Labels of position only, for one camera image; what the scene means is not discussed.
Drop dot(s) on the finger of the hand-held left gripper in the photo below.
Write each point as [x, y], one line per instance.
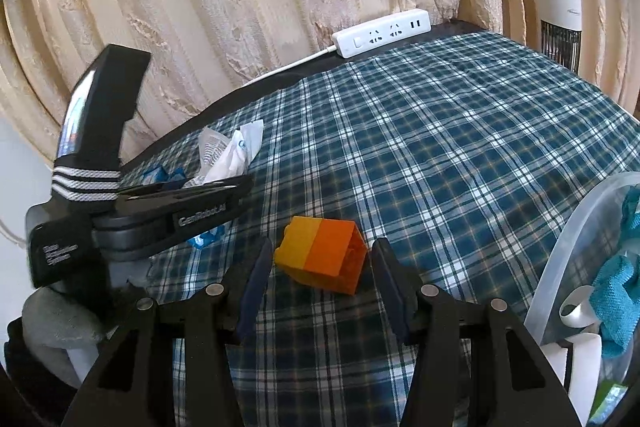
[210, 212]
[175, 193]

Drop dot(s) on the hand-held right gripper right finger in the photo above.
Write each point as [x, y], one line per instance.
[395, 292]

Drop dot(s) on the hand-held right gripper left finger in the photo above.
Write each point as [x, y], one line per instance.
[255, 287]

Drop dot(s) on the orange yellow toy block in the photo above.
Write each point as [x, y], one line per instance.
[325, 257]

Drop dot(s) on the clear plastic bin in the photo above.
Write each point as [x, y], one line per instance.
[560, 257]

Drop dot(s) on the large white foam block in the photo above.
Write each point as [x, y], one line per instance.
[585, 367]

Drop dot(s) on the person's left hand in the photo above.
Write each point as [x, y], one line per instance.
[60, 322]

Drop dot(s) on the white blue printed wrapper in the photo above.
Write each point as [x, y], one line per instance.
[207, 238]

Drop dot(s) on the blue picture snack packet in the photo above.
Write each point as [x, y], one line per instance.
[152, 177]

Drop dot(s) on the white crumpled plastic packet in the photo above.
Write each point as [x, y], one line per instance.
[225, 157]

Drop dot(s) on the blue plaid tablecloth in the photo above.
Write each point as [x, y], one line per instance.
[425, 132]

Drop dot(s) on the white tape roll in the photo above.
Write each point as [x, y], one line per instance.
[567, 314]

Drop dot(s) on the teal cloth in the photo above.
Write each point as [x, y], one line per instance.
[617, 292]

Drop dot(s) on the green box with blue dots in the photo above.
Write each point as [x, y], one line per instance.
[607, 404]

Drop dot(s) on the white power strip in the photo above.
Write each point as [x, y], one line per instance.
[380, 32]

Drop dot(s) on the white electric heater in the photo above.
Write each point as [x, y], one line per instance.
[555, 2]

